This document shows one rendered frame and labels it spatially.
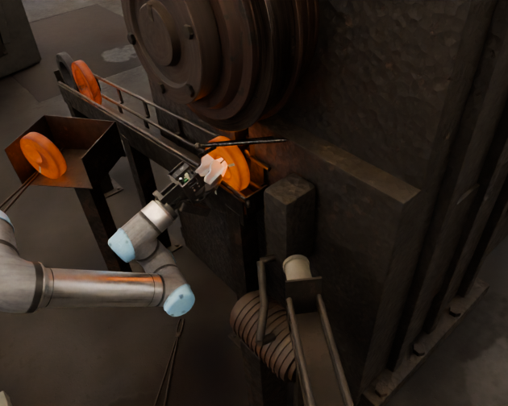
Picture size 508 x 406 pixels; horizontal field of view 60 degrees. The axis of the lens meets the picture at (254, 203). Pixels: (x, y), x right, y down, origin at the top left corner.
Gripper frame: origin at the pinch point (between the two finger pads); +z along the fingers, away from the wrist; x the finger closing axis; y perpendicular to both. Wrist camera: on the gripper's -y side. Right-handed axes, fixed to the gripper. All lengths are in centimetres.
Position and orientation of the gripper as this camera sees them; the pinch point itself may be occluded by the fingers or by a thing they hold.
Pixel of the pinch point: (225, 162)
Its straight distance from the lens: 115.4
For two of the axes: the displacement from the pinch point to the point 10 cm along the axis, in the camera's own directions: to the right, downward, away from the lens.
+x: -6.5, -4.8, 5.9
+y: -2.8, -5.7, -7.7
